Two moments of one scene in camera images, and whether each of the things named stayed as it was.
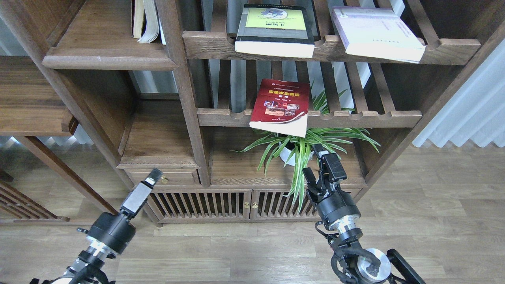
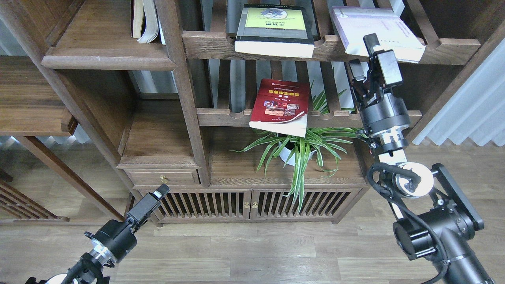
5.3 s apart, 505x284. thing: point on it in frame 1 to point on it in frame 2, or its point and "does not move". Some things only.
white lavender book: [380, 32] does not move
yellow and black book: [276, 30] does not move
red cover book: [281, 107] does not move
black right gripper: [336, 207] to [385, 114]
